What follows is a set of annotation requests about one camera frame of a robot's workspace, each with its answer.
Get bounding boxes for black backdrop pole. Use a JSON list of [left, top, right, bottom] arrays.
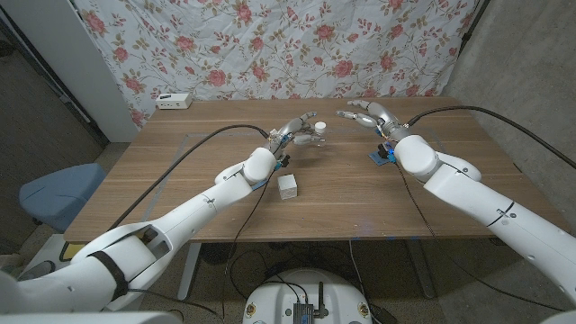
[[457, 0, 491, 46]]

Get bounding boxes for white cube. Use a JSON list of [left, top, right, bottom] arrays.
[[276, 174, 299, 201]]

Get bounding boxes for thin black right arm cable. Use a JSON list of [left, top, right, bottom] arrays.
[[395, 162, 566, 313]]

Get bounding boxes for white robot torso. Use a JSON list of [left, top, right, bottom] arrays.
[[242, 268, 374, 324]]

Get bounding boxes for black looped floor cable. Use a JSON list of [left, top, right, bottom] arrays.
[[228, 249, 283, 301]]

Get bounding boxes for white partition panel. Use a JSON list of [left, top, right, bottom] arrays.
[[0, 0, 140, 144]]

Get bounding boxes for grey round floor disc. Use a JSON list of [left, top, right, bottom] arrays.
[[17, 259, 58, 283]]

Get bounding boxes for yellow black floor mat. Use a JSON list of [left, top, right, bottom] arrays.
[[59, 242, 86, 262]]

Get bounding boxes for floral backdrop cloth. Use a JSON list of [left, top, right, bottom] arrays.
[[71, 0, 481, 131]]

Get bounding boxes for round black floor base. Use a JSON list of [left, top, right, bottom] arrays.
[[201, 242, 239, 266]]

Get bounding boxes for blue padded stool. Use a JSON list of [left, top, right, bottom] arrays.
[[18, 162, 107, 234]]

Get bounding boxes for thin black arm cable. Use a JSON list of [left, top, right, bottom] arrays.
[[395, 162, 566, 313], [220, 173, 276, 324]]

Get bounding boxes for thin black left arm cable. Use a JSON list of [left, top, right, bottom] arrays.
[[220, 173, 276, 324]]

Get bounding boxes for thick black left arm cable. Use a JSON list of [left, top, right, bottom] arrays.
[[107, 123, 271, 231]]

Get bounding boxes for white table leg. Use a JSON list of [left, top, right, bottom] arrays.
[[176, 242, 203, 302]]

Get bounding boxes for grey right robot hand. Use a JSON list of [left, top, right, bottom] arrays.
[[336, 99, 411, 142]]

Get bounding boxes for grey table leg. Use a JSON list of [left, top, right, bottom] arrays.
[[407, 240, 437, 301]]

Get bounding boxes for white power strip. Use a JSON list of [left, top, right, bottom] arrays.
[[155, 92, 194, 111]]

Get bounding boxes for clear white-capped medicine bottle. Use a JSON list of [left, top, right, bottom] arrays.
[[308, 121, 329, 149]]

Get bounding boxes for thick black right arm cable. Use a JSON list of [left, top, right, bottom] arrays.
[[406, 104, 576, 171]]

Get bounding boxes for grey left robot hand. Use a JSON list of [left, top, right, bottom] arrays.
[[268, 111, 328, 168]]

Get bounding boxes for black power adapter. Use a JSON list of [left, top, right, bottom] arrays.
[[368, 303, 398, 324]]

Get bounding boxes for black module with antenna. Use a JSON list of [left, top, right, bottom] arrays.
[[292, 282, 329, 324]]

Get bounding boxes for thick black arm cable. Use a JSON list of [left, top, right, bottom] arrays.
[[107, 123, 271, 231], [406, 104, 576, 171]]

